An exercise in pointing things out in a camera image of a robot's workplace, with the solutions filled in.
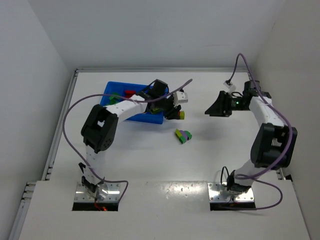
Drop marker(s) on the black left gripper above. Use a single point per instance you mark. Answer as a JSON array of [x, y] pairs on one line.
[[169, 107]]

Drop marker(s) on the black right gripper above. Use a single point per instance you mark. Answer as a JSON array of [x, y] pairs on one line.
[[223, 104]]

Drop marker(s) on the red lime small stack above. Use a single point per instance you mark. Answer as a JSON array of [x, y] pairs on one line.
[[181, 115]]

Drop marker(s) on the lime green lego brick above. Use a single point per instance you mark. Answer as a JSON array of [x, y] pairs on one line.
[[155, 111]]

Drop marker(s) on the red long lego brick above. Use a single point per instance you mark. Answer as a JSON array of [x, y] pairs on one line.
[[129, 93]]

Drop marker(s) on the blue plastic sorting bin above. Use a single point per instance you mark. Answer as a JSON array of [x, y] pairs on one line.
[[129, 108]]

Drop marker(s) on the green square lego brick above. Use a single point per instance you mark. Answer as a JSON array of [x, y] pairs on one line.
[[114, 98]]

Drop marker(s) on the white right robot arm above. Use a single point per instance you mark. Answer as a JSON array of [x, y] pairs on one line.
[[274, 143]]

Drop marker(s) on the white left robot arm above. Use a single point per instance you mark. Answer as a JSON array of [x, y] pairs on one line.
[[100, 126]]

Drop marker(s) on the green sloped lego brick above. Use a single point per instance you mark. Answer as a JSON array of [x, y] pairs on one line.
[[182, 135]]

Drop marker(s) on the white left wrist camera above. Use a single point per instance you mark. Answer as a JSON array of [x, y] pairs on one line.
[[180, 97]]

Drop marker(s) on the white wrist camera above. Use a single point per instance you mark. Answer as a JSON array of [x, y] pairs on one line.
[[231, 87], [180, 97]]

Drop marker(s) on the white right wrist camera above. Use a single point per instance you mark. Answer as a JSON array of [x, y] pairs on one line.
[[231, 87]]

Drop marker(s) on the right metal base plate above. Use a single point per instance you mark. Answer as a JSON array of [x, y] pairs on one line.
[[219, 194]]

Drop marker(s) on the metal base plate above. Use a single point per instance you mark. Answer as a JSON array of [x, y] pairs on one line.
[[106, 193], [219, 194]]

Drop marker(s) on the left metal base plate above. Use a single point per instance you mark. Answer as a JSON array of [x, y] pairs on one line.
[[106, 193]]

